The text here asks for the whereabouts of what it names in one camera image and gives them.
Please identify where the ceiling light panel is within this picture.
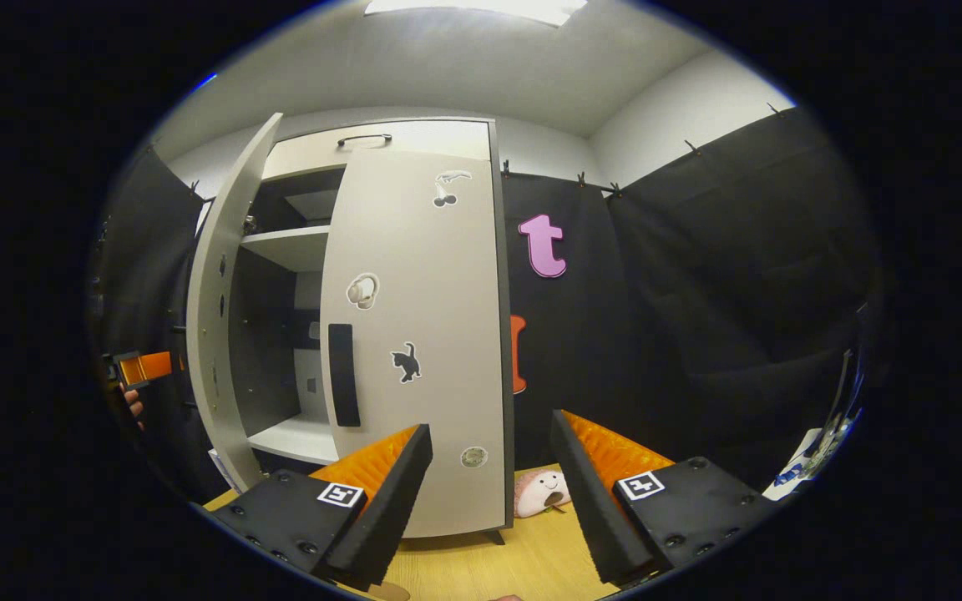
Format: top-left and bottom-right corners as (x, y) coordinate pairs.
(364, 0), (589, 28)

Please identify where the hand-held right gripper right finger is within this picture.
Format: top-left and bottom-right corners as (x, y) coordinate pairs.
(549, 409), (782, 587)

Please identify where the white and blue box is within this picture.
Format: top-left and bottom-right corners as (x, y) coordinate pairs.
(208, 449), (241, 495)

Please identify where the black backdrop cloth with letters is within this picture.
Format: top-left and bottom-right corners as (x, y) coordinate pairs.
(499, 163), (640, 472)

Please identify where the white cabinet door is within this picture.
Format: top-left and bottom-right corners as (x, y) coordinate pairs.
(320, 149), (509, 539)
(186, 113), (284, 493)

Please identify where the white cabinet drawer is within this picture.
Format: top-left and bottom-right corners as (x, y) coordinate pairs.
(262, 119), (493, 180)

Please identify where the pink plush toy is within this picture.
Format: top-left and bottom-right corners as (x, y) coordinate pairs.
(514, 469), (572, 518)

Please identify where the white cabinet shelf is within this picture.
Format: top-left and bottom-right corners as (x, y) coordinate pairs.
(240, 225), (332, 273)

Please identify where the white side table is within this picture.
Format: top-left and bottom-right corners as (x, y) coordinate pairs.
(761, 427), (834, 502)

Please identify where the white cabinet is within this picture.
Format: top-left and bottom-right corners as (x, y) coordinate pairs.
(230, 117), (515, 545)

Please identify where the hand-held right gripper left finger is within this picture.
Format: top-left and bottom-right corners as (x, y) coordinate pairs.
(212, 423), (433, 592)

